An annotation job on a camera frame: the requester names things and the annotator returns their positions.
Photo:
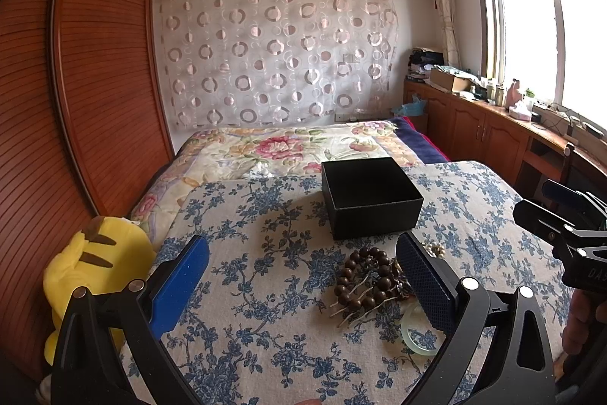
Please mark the yellow plush toy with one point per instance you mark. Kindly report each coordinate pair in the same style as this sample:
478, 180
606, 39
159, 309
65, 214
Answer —
104, 257

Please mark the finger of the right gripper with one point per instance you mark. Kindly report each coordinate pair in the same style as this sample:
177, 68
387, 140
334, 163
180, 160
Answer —
589, 208
548, 226

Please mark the black jewelry box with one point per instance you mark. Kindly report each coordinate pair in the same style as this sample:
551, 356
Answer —
369, 197

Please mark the navy blue blanket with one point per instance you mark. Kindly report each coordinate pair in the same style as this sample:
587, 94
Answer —
424, 148

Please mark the pink figurine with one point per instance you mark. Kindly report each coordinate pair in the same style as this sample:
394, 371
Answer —
513, 95

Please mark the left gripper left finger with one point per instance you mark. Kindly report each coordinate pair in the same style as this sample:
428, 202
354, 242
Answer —
87, 368

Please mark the right hand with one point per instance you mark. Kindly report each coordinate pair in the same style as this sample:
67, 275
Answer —
581, 313

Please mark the pale green jade bangle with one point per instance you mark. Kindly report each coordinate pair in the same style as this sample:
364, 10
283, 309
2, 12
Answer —
418, 334

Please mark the wooden sideboard cabinet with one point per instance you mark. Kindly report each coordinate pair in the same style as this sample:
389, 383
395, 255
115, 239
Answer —
524, 154

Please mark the circle pattern sheer curtain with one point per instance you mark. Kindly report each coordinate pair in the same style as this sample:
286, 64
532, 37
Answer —
274, 62

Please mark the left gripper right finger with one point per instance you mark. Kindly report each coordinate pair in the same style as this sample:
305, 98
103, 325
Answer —
518, 366

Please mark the blue floral bedspread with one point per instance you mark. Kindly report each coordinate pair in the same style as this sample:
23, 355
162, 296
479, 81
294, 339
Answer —
285, 313

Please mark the cardboard box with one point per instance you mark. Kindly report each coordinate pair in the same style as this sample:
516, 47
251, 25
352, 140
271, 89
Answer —
448, 81

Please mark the window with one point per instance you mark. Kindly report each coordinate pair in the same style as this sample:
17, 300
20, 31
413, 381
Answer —
554, 49

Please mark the pink floral quilt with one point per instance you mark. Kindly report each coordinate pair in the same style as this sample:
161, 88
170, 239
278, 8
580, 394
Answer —
221, 154

